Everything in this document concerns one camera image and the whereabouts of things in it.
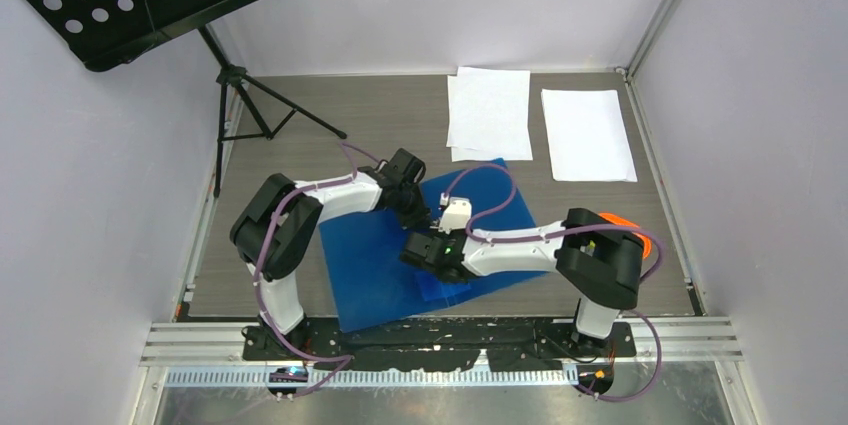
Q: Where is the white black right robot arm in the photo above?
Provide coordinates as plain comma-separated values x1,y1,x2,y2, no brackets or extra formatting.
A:
400,208,652,356

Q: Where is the right white paper sheet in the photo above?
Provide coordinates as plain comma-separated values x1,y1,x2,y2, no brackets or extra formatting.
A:
541,89,638,183

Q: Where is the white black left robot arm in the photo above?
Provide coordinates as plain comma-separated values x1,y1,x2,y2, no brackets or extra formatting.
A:
230,148,431,359

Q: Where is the white paper stack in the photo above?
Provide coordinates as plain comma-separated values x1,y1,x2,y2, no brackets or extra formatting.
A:
446,67,533,162

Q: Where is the orange plastic toy piece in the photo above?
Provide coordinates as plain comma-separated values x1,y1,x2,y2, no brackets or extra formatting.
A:
599,212,653,260

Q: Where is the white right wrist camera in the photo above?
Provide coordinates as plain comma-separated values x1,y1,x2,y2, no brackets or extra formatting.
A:
437,193,473,233

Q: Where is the aluminium rail frame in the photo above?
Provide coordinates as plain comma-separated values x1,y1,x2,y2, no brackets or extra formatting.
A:
141,317,743,388

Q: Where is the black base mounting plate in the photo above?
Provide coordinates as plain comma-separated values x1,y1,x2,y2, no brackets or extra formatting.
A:
241,315,637,374

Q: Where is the blue clip file folder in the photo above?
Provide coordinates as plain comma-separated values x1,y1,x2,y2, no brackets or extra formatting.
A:
319,168,542,332

